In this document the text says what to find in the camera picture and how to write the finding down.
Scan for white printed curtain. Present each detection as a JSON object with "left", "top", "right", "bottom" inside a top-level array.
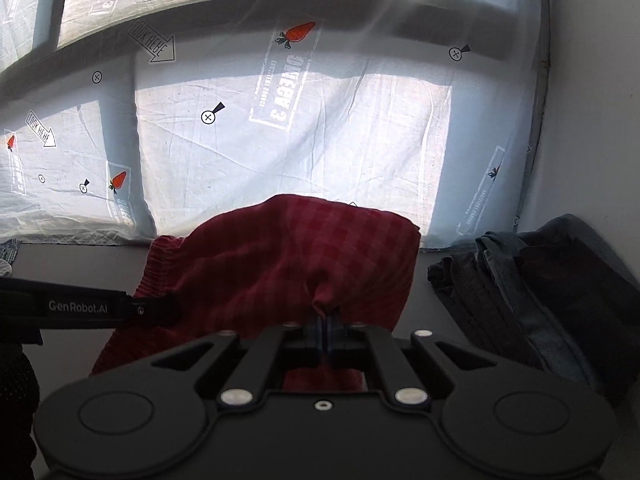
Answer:
[{"left": 1, "top": 0, "right": 549, "bottom": 250}]

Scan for red checkered shorts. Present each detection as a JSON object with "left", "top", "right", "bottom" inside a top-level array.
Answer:
[{"left": 92, "top": 194, "right": 420, "bottom": 374}]

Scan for dark folded clothes pile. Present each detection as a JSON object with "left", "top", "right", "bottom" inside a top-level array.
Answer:
[{"left": 426, "top": 214, "right": 639, "bottom": 394}]

